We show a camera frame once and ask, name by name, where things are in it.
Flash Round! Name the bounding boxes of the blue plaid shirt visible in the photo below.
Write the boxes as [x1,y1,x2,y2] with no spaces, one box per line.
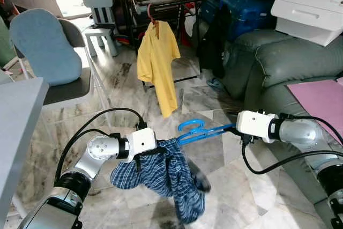
[110,137,211,224]

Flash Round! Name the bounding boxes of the pink clothes hanger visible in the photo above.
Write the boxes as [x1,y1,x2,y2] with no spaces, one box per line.
[147,4,160,26]

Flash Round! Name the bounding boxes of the blue slipper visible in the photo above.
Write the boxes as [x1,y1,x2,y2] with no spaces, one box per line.
[206,77,226,89]

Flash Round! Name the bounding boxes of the pink mat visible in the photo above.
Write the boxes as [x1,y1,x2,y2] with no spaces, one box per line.
[287,79,343,139]

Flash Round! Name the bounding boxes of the dark green leather sofa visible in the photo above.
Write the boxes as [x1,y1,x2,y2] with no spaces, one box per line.
[222,28,343,229]

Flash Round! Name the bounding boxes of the yellow shirt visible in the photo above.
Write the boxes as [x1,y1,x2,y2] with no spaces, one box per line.
[137,21,182,118]

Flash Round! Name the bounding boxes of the black garment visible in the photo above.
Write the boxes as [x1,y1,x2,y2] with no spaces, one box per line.
[197,5,232,78]

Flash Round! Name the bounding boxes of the grey folding chair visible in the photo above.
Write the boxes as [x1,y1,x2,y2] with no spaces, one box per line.
[11,17,112,128]

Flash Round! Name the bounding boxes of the blue storage box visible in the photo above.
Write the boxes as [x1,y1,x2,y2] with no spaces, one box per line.
[199,0,277,42]

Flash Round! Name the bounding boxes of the white folding table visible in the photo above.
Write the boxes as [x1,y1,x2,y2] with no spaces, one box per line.
[0,77,50,224]

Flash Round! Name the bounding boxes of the white drawer cabinet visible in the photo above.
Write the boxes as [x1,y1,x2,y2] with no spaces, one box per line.
[271,0,343,47]

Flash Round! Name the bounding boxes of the blue chair cushion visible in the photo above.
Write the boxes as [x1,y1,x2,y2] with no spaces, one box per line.
[10,8,84,86]

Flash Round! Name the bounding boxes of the black metal drying rack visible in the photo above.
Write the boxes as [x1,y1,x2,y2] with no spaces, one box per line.
[115,0,242,87]

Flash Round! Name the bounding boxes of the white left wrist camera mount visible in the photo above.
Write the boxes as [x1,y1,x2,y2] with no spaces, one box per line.
[126,128,158,157]

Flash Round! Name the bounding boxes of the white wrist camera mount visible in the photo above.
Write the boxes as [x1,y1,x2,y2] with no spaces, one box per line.
[126,128,158,157]
[236,110,280,144]

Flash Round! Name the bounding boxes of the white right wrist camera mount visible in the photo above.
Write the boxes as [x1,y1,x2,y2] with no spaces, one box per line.
[236,110,280,144]

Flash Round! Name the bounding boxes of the short black left arm cable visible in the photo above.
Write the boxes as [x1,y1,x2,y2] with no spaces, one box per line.
[58,129,111,172]

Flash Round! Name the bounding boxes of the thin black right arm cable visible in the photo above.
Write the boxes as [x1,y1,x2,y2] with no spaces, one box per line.
[279,114,343,144]

